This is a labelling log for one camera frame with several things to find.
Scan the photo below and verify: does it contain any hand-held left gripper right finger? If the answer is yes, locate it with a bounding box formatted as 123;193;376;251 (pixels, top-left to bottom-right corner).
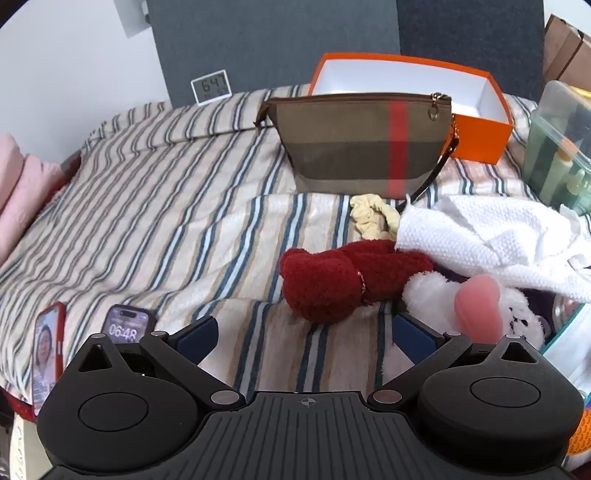
367;313;548;411

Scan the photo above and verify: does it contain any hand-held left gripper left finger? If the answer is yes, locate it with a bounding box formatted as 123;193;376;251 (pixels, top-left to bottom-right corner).
76;316;245;411

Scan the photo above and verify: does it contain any red plush bear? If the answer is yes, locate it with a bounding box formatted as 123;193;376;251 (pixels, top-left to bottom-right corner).
280;239;435;324

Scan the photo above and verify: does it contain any orange cardboard box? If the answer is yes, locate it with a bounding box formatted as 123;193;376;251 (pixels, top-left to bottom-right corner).
308;53;514;165

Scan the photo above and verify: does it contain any white plush toy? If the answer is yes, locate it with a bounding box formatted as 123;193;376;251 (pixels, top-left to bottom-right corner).
403;271;548;352

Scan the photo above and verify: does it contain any phone in dark case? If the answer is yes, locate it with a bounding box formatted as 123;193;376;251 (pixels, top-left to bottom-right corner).
100;304;157;344

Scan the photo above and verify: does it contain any cream scrunchie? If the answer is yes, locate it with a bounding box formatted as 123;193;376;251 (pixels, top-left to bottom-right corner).
349;194;402;241

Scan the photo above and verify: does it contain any white waffle towel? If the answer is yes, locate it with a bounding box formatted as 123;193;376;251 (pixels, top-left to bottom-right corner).
394;194;591;298

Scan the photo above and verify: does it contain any striped blanket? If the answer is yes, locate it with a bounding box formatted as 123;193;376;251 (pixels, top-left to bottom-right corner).
0;85;591;416

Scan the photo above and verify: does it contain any phone in red case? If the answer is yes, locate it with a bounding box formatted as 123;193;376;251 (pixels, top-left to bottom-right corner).
31;301;66;418

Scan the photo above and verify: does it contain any orange textured oval pad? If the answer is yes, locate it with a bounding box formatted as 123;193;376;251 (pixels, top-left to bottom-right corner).
566;392;591;457

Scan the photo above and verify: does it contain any white printed packaging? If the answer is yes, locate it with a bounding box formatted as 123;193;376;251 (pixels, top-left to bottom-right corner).
9;411;51;480

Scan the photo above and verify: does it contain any brown striped canvas pouch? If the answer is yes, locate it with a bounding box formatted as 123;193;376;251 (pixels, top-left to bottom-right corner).
253;91;462;200

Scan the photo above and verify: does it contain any pink pillow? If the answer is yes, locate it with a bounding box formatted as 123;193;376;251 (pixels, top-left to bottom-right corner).
0;134;65;266

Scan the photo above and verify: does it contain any clear plastic storage box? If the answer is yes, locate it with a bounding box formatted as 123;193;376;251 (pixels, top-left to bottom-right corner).
524;79;591;217

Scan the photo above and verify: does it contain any white digital clock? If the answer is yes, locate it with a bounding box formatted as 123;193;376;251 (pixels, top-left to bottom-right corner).
191;69;232;107

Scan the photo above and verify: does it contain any light grey headboard panel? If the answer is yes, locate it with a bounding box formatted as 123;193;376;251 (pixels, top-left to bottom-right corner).
145;0;402;107

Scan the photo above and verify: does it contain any dark grey headboard panel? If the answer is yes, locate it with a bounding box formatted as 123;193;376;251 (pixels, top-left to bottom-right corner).
396;0;546;100

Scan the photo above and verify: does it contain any brown paper bag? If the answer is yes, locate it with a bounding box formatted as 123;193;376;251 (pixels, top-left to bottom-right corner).
544;15;583;80
569;36;591;88

